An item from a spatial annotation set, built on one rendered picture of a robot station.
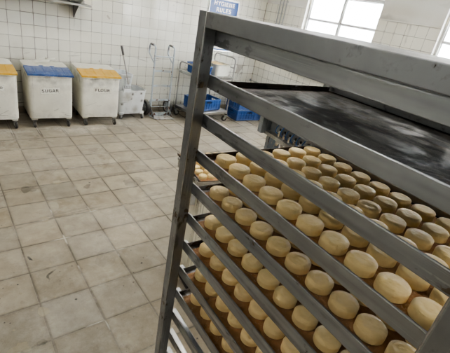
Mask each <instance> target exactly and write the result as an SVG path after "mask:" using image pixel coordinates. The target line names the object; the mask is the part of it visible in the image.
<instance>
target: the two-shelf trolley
mask: <svg viewBox="0 0 450 353"><path fill-rule="evenodd" d="M217 54H220V55H223V56H226V57H230V58H233V59H234V60H235V64H234V67H230V68H233V75H232V76H216V77H217V78H220V79H222V80H231V81H233V77H234V72H235V69H236V59H235V58H234V57H231V56H228V55H225V54H222V53H215V56H214V60H216V55H217ZM182 62H183V63H185V64H189V65H191V66H193V65H192V64H190V63H188V62H185V61H181V62H180V64H179V75H178V81H177V92H176V99H175V107H174V112H173V113H174V114H175V115H177V114H178V113H179V110H177V108H178V109H180V110H182V111H184V112H186V108H187V107H185V106H184V104H177V93H178V87H179V76H180V72H181V73H183V74H186V75H188V76H191V73H190V72H188V71H187V69H181V64H182ZM228 106H229V99H228V102H227V107H226V110H224V109H222V108H220V109H219V110H216V111H204V114H205V115H215V114H225V115H223V116H222V117H221V120H222V121H225V120H226V117H227V115H228V114H227V110H228Z"/></svg>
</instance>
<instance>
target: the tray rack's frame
mask: <svg viewBox="0 0 450 353"><path fill-rule="evenodd" d="M205 27H207V28H209V29H213V30H217V31H219V32H224V33H227V34H231V35H234V36H239V37H241V38H244V39H249V40H251V41H256V42H259V43H263V44H266V45H269V46H273V47H276V48H280V49H283V50H288V51H290V52H293V53H298V54H301V55H305V56H308V57H312V58H315V59H318V60H322V61H326V62H330V63H332V64H337V65H340V66H342V67H347V68H350V69H354V70H358V71H362V72H364V73H368V74H372V75H375V76H379V77H382V78H387V79H389V80H392V81H397V82H399V83H403V84H407V85H411V86H414V87H417V88H421V89H424V90H429V91H431V92H436V93H439V94H441V95H446V96H449V97H450V59H449V58H445V57H439V56H435V55H429V54H425V53H419V52H415V51H411V50H405V49H401V48H395V47H391V46H385V45H381V44H377V43H371V42H367V41H361V40H357V39H351V38H346V37H343V36H337V35H332V34H326V33H322V32H314V31H311V30H306V29H299V28H296V27H288V26H284V25H277V24H273V23H270V22H262V21H258V20H251V19H247V18H240V17H236V16H232V15H225V14H221V13H215V12H209V11H208V12H207V18H206V23H205ZM415 353H450V296H449V297H448V299H447V300H446V302H445V304H444V306H443V307H442V309H441V310H440V312H439V314H438V315H437V317H436V319H435V320H434V322H433V323H432V326H431V327H430V328H429V330H428V332H427V333H426V335H425V337H424V339H423V340H422V342H421V344H420V345H419V346H418V348H417V350H416V351H415Z"/></svg>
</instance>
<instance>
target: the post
mask: <svg viewBox="0 0 450 353"><path fill-rule="evenodd" d="M206 18H207V11H204V10H200V13H199V19H198V29H197V34H196V44H195V50H194V56H193V66H192V72H191V82H190V87H189V97H188V103H187V108H186V118H185V124H184V134H183V140H182V150H181V155H180V161H179V171H178V177H177V187H176V193H175V203H174V208H173V214H172V224H171V229H170V239H169V245H168V255H167V261H166V267H165V276H164V282H163V292H162V298H161V308H160V314H159V319H158V329H157V335H156V345H155V350H154V353H166V352H167V347H168V339H169V334H170V325H171V321H172V312H173V307H174V302H175V294H176V289H177V280H178V275H179V267H180V262H181V257H182V249H183V243H184V235H185V230H186V222H187V217H188V212H189V203H190V199H191V190H192V185H193V177H194V172H195V167H196V158H197V153H198V145H199V140H200V131H201V127H202V121H203V113H204V108H205V100H206V95H207V87H208V81H209V77H210V68H211V64H212V55H213V50H214V41H215V36H216V31H217V30H213V29H209V28H207V27H205V23H206Z"/></svg>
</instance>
